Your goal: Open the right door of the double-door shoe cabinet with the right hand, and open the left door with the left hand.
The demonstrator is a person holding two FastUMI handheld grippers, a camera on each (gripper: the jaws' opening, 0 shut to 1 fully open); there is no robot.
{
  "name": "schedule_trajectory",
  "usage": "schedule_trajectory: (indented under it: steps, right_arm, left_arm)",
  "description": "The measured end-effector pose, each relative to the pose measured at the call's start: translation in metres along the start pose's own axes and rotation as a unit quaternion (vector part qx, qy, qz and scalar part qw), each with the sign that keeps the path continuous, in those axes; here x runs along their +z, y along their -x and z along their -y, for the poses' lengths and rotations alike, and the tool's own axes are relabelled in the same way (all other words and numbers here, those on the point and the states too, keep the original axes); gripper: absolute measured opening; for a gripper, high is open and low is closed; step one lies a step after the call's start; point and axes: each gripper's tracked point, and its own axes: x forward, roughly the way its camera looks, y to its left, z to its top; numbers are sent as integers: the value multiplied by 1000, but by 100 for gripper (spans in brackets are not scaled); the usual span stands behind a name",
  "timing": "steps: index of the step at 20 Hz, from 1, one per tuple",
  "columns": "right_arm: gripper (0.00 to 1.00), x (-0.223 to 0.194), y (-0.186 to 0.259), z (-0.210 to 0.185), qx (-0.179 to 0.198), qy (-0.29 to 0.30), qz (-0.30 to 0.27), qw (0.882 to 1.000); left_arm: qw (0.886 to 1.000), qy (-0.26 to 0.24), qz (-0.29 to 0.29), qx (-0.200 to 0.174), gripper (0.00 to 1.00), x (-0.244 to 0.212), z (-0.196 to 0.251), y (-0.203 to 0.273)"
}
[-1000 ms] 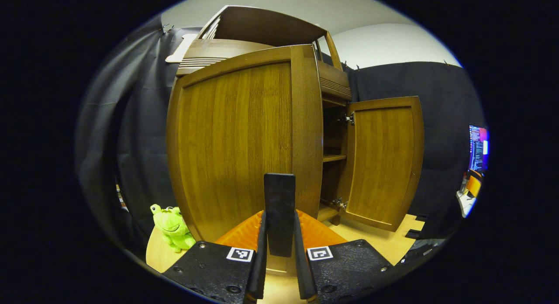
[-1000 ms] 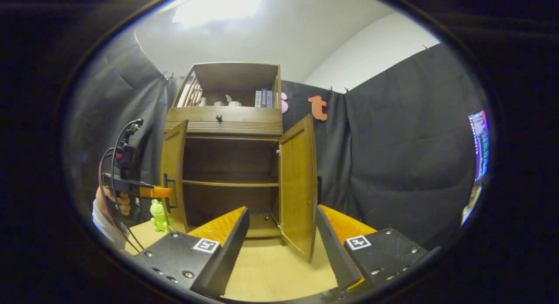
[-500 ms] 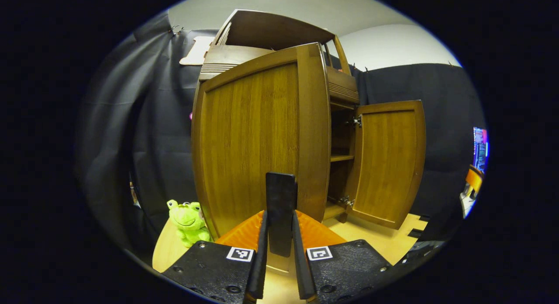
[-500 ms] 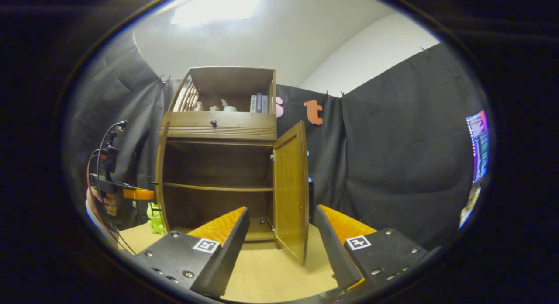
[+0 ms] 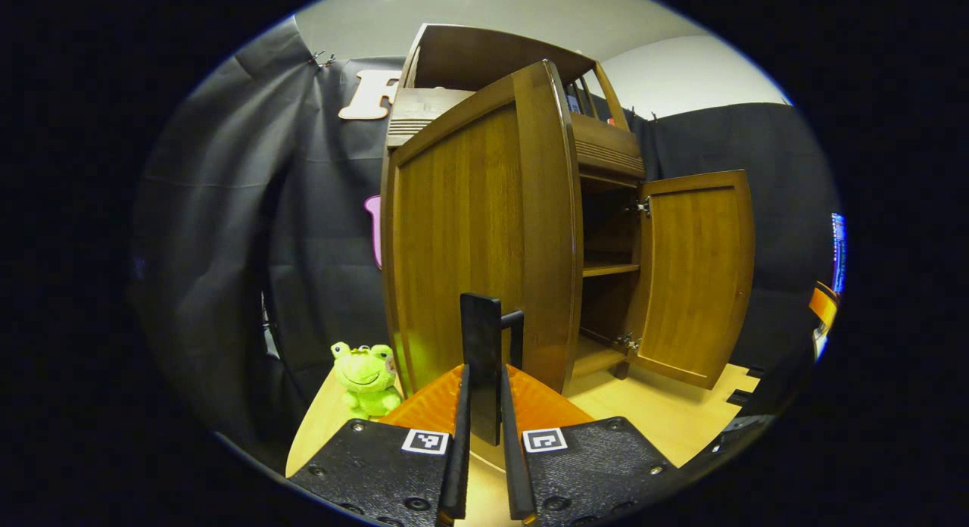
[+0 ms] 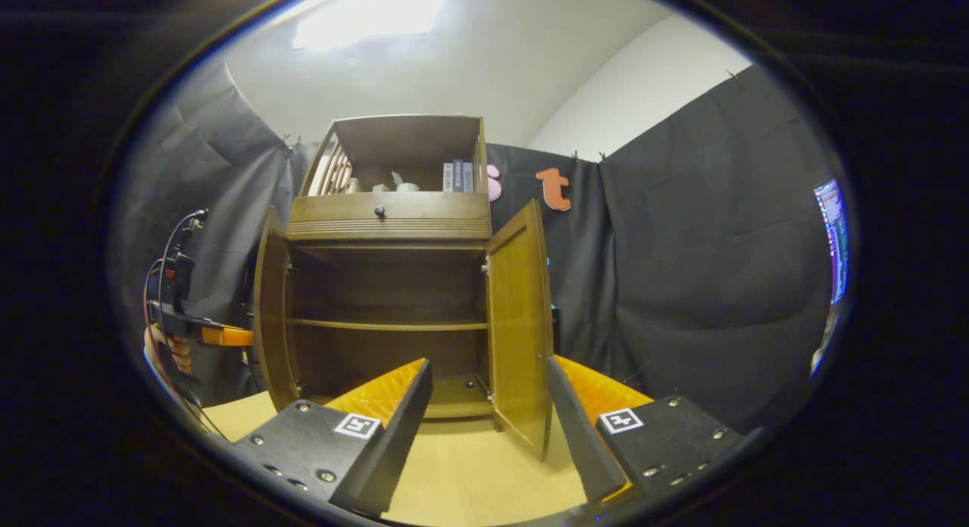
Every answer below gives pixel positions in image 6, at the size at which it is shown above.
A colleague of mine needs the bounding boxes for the wooden double-door shoe cabinet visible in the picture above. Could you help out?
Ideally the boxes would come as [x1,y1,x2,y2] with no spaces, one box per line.
[286,115,494,420]

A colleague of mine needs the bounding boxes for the black backdrop cloth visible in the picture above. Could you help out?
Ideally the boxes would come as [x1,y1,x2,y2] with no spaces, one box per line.
[110,58,841,433]

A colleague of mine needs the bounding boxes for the computer screen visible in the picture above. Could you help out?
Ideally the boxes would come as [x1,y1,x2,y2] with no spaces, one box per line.
[814,177,850,306]

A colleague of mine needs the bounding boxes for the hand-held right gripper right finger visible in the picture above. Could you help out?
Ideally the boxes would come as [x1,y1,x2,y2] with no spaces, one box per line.
[547,354,758,505]

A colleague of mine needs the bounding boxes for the wooden shoe cabinet door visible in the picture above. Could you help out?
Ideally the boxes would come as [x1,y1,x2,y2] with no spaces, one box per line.
[254,207,300,412]
[484,199,555,462]

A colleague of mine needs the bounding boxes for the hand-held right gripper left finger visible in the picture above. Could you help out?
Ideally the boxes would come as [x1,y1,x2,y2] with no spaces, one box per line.
[231,358,434,516]

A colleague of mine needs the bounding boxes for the wooden cabinet drawer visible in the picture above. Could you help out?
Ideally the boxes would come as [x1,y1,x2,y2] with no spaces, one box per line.
[286,192,493,242]

